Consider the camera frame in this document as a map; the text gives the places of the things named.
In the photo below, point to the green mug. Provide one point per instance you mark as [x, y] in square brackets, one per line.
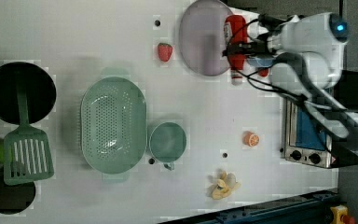
[167, 143]

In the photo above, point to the blue metal frame rail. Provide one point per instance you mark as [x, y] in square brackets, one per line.
[310, 208]

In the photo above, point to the green perforated colander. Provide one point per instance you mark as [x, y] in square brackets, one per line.
[113, 125]

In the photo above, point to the grey round plate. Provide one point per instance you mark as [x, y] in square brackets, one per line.
[201, 37]

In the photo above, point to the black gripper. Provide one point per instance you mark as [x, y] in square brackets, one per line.
[256, 46]

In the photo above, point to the silver toaster oven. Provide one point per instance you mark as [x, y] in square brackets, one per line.
[307, 142]

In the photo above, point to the black round pan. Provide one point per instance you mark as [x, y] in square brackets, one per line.
[38, 86]

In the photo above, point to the yellow red emergency button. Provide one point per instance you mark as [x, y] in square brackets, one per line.
[341, 215]

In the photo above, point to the orange half toy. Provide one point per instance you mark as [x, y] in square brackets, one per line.
[250, 139]

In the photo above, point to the red ketchup bottle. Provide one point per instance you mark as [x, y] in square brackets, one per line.
[235, 32]

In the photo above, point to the green slotted spatula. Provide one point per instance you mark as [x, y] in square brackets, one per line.
[27, 156]

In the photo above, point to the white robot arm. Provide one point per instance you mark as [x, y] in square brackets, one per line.
[305, 59]

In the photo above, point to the peeled banana toy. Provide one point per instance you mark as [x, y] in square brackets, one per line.
[225, 185]

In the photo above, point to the red strawberry toy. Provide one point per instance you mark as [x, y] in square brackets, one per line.
[165, 52]

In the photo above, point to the red tomato toy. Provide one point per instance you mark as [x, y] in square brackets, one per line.
[263, 72]

